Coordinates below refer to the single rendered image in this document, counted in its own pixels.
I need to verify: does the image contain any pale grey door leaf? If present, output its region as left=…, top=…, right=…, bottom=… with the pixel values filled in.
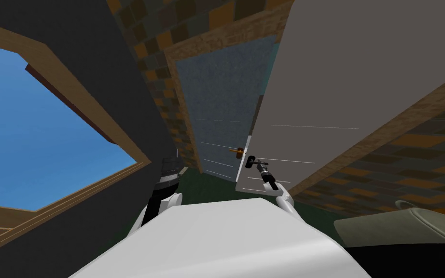
left=235, top=0, right=445, bottom=194

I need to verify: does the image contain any wooden framed window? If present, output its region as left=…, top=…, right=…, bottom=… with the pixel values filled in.
left=0, top=17, right=153, bottom=263

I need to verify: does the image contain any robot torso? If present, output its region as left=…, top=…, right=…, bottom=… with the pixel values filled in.
left=68, top=196, right=372, bottom=278

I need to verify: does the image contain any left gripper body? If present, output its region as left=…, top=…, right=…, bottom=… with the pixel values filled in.
left=161, top=156, right=181, bottom=175

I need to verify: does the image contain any blue grey door leaf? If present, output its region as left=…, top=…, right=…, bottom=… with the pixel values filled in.
left=174, top=34, right=278, bottom=183

